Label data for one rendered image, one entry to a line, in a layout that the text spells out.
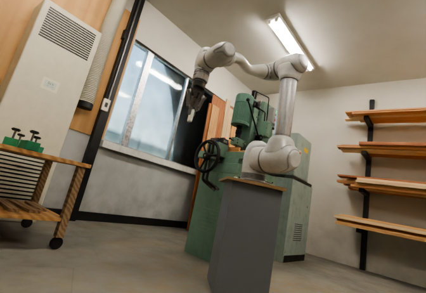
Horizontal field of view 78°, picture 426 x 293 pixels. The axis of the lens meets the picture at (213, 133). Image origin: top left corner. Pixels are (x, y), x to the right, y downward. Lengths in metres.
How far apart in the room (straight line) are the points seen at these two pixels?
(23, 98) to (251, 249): 2.04
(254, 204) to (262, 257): 0.28
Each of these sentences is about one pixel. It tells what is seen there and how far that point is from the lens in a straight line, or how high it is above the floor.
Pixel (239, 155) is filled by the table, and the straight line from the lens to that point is 2.21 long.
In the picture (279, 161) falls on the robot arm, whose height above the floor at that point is 0.75.
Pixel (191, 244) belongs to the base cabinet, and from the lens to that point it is 2.44.
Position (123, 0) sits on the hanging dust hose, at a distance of 3.40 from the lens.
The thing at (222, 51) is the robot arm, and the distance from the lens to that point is 1.37.
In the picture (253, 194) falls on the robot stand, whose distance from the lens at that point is 1.57.
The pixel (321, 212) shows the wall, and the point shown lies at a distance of 4.47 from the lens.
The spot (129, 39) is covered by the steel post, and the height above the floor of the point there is 2.05.
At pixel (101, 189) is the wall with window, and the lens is 3.18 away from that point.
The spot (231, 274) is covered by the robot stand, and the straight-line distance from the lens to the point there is 1.59.
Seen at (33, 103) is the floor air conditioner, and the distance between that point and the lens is 2.59.
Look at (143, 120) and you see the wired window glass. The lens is 3.51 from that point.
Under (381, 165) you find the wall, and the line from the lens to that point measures 4.41.
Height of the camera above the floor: 0.47
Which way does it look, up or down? 14 degrees up
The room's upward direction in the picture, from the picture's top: 12 degrees clockwise
